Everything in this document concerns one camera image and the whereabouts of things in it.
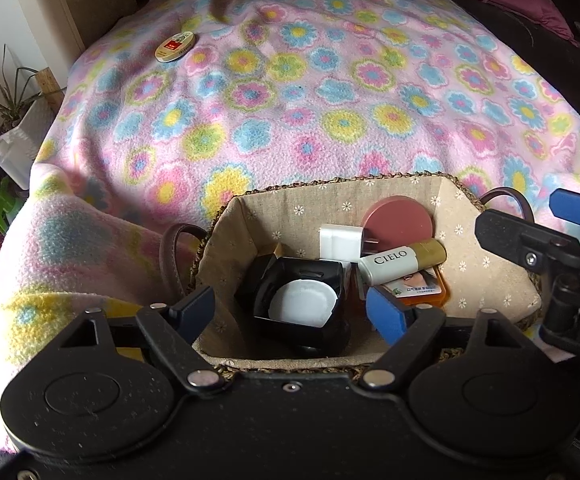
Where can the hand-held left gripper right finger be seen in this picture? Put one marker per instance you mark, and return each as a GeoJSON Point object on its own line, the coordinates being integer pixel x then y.
{"type": "Point", "coordinates": [387, 317]}

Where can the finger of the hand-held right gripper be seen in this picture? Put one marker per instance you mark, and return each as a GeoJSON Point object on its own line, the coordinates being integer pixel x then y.
{"type": "Point", "coordinates": [519, 237]}
{"type": "Point", "coordinates": [579, 210]}

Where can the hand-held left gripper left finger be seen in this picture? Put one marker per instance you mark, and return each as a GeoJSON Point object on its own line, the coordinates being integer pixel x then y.
{"type": "Point", "coordinates": [195, 310]}

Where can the orange packet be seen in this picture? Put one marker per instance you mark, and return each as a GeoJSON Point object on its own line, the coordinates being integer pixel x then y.
{"type": "Point", "coordinates": [419, 294]}

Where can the gold and white tube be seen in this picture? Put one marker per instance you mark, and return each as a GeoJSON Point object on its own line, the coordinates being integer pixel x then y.
{"type": "Point", "coordinates": [384, 262]}

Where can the white two-pin charger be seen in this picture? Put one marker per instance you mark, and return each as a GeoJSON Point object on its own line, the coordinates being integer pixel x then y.
{"type": "Point", "coordinates": [340, 245]}

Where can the black square box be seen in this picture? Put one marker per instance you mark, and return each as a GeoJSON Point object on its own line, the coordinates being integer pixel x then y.
{"type": "Point", "coordinates": [302, 336]}

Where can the pink round lid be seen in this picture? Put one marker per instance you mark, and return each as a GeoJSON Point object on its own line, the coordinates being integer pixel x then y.
{"type": "Point", "coordinates": [399, 225]}

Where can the woven basket with cloth liner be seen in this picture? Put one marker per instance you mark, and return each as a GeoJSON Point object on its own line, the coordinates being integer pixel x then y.
{"type": "Point", "coordinates": [250, 230]}

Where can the dark sofa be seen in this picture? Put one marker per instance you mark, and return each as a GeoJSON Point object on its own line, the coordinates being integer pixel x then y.
{"type": "Point", "coordinates": [519, 45]}

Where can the small green plant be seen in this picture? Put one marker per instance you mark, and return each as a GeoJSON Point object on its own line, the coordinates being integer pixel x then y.
{"type": "Point", "coordinates": [5, 205]}

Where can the floral fleece blanket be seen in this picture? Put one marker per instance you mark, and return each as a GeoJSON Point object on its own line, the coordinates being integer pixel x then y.
{"type": "Point", "coordinates": [295, 110]}

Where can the white plastic wash bottle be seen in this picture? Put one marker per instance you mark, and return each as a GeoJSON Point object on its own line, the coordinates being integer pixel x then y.
{"type": "Point", "coordinates": [12, 162]}

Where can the white planter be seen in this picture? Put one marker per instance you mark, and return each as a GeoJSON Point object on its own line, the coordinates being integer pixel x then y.
{"type": "Point", "coordinates": [40, 127]}

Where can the round yellow tin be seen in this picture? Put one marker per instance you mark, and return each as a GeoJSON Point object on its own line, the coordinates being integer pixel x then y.
{"type": "Point", "coordinates": [175, 46]}

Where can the spiky potted plant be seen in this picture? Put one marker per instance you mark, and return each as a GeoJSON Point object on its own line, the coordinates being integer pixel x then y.
{"type": "Point", "coordinates": [10, 100]}

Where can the beige cabinet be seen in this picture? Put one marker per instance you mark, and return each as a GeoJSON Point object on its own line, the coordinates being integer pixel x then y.
{"type": "Point", "coordinates": [95, 5]}

